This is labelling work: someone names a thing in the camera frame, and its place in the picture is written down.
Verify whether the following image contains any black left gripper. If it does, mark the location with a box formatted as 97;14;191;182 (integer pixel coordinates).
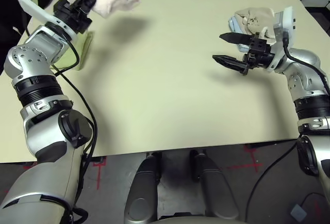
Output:
53;0;98;35

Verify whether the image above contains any green folded towel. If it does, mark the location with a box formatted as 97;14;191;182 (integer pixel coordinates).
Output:
50;30;95;72

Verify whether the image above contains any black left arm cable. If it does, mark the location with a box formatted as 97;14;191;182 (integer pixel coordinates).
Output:
50;38;98;222

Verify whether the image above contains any black cabinet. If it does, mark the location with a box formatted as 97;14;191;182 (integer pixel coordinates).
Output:
305;1;330;33

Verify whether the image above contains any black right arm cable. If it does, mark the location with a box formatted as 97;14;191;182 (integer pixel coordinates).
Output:
244;29;330;222

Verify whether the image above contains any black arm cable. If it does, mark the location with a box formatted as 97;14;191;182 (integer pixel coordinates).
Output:
244;29;330;222
50;38;98;222

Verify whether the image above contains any beige robot torso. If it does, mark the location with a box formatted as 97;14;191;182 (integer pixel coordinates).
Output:
154;212;248;224

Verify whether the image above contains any light blue folded towel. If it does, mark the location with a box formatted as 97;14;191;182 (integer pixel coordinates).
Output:
228;15;251;53

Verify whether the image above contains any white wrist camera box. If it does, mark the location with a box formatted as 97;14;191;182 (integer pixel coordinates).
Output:
7;0;78;42
267;6;297;74

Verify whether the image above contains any beige folded towel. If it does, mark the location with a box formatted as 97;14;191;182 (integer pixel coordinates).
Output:
233;7;278;45

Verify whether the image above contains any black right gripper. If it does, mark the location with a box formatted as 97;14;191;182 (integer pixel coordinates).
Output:
211;31;273;76

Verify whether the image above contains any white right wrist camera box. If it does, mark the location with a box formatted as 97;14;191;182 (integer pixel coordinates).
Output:
267;6;297;74

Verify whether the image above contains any small grey-blue floor box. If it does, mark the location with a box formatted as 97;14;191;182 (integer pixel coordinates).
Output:
290;203;307;221

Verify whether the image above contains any red floor tape cross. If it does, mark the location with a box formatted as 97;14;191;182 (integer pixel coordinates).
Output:
92;157;107;190

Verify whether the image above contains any grey right robot leg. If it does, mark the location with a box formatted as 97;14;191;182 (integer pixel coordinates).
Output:
190;149;239;221

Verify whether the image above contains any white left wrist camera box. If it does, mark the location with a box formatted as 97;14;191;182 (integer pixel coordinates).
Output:
7;0;78;42

